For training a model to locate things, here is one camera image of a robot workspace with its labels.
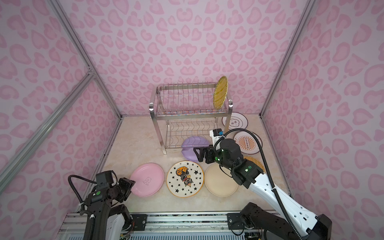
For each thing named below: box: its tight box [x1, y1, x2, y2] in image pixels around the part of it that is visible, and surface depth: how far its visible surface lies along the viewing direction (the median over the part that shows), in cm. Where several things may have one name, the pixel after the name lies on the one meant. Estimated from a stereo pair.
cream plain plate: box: [204, 163, 239, 197], surface depth 84 cm
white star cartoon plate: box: [166, 160, 205, 198], surface depth 88 cm
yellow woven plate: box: [213, 75, 229, 110], surface depth 84 cm
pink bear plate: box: [130, 162, 165, 197], surface depth 90 cm
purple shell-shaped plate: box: [181, 136, 211, 162], surface depth 101 cm
